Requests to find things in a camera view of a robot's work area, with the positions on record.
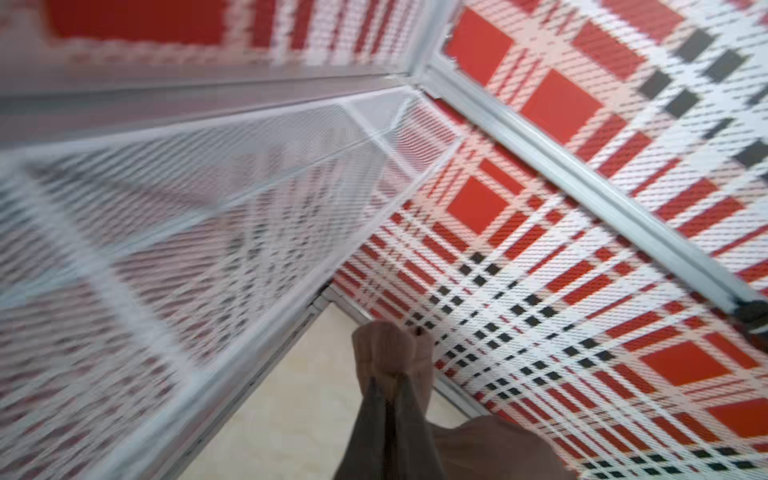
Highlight white wire mesh shelf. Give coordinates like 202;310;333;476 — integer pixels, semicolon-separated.
1;87;462;479

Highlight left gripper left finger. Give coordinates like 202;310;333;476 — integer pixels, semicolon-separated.
334;378;390;480

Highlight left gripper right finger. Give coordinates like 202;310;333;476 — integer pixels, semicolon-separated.
392;377;447;479

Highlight brown trousers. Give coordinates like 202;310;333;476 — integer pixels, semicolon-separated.
352;321;575;479

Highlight black hook rail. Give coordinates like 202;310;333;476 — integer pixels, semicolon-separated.
733;300;768;353

